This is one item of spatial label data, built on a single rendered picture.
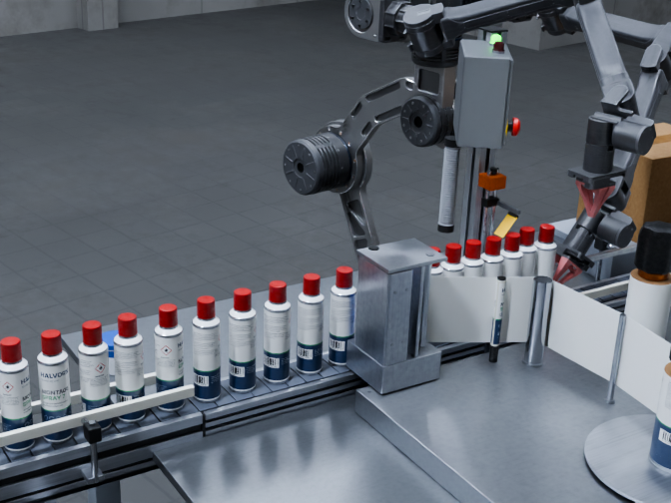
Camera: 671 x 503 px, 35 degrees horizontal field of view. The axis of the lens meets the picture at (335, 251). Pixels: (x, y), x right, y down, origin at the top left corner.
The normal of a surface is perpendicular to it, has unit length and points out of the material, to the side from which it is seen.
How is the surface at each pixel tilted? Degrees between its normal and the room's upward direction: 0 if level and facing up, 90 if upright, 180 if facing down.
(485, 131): 90
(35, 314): 0
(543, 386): 0
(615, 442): 0
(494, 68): 90
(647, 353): 90
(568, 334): 90
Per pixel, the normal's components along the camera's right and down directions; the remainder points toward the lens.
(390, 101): -0.74, 0.23
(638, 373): -0.90, 0.14
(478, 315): 0.05, 0.39
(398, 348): 0.52, 0.35
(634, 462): 0.04, -0.92
